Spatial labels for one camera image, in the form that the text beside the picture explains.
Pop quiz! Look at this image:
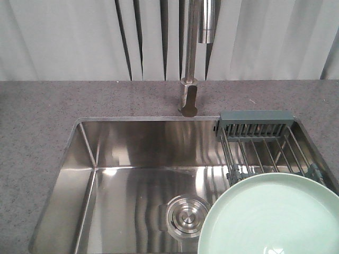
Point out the grey-green dish drying rack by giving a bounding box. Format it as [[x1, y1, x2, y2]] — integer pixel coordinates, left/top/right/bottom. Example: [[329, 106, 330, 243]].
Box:
[[214, 110, 325, 186]]

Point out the stainless steel sink basin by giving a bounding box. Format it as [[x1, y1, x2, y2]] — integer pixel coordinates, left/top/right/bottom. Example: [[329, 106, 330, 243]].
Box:
[[29, 116, 338, 253]]

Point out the white pleated curtain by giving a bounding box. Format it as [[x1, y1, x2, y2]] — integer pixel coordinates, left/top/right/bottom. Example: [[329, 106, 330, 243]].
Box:
[[1, 1, 338, 81]]

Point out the light green round plate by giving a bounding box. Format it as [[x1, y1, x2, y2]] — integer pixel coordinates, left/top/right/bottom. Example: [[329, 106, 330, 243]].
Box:
[[198, 173, 338, 253]]

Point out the stainless steel faucet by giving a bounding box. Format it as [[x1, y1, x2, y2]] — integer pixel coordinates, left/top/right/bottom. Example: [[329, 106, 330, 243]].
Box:
[[179, 0, 217, 117]]

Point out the round steel sink drain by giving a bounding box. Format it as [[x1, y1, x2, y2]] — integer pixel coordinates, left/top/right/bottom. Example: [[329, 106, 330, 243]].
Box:
[[158, 194, 211, 241]]

